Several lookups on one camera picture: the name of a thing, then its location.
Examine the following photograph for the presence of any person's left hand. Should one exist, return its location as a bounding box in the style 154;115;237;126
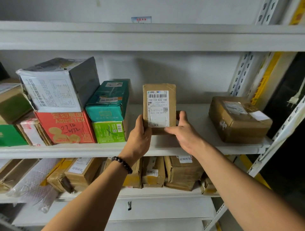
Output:
119;114;153;167

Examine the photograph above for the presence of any person's right hand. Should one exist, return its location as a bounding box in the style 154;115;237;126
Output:
164;110;207;156

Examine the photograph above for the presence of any row of parcels shelf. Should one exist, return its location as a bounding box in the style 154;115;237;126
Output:
0;156;219;197

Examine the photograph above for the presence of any teal box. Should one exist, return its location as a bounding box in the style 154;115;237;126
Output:
85;80;130;123

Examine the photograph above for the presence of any taped brown parcel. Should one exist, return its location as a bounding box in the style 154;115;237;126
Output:
208;96;273;144

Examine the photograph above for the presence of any small brown box green print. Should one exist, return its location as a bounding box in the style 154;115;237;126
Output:
142;83;181;135

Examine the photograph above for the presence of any red printed cardboard box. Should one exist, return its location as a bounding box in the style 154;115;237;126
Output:
34;110;97;144

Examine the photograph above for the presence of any grey white box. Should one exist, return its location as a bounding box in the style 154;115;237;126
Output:
16;56;100;114

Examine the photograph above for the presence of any white metal shelf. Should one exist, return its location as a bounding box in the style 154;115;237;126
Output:
0;0;305;231

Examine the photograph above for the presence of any plain green cardboard box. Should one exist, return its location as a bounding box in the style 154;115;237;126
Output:
0;123;29;148

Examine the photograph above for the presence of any person's left forearm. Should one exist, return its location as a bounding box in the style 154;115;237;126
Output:
42;163;130;231

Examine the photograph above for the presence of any person's right forearm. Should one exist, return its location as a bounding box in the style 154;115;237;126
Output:
194;142;305;231

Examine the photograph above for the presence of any plain yellow tape line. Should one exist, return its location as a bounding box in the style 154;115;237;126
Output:
239;155;271;190

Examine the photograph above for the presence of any yellow printed tape strip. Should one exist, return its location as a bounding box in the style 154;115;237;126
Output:
250;0;305;106

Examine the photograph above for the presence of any dark glass door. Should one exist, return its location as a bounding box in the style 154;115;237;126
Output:
260;52;305;215

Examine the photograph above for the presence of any dark bead bracelet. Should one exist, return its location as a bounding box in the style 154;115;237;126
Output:
111;156;133;175

